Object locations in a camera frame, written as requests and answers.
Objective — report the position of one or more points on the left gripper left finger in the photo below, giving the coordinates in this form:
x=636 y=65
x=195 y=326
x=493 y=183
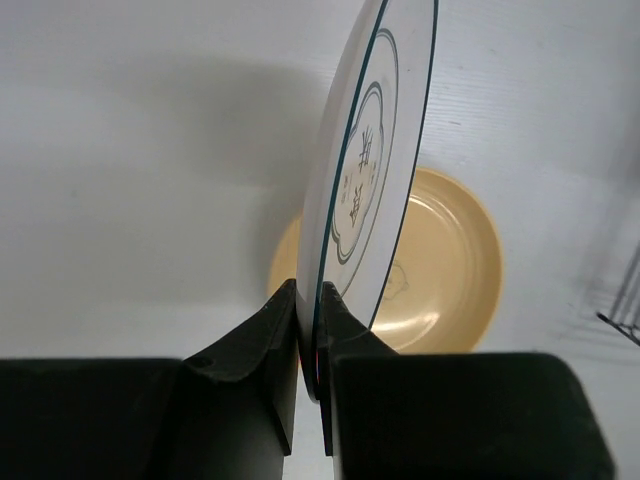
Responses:
x=226 y=412

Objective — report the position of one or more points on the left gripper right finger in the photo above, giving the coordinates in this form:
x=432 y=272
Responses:
x=514 y=415

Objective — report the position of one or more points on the orange plate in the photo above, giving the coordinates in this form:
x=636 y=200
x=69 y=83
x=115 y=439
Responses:
x=446 y=276

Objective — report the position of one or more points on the grey rimmed plate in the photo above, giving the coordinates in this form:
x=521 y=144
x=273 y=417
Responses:
x=362 y=166

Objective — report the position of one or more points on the wire dish rack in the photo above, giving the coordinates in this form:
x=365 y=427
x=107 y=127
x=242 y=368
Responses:
x=613 y=299

